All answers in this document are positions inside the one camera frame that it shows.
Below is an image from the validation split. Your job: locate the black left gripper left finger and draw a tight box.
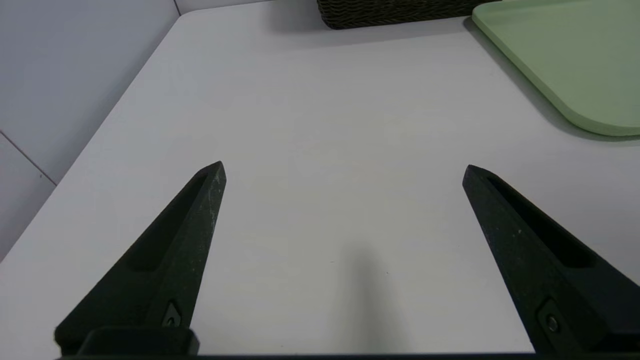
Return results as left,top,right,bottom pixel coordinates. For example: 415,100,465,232
54,160,227,355

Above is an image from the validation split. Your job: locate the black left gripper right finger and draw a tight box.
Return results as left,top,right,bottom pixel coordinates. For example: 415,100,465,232
462,164,640,357

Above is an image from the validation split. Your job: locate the light green plastic tray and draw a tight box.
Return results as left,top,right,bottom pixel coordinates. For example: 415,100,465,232
471,0,640,137

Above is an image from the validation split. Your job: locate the dark brown wicker basket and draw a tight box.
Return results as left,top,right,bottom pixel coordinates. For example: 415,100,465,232
316,0,501,30

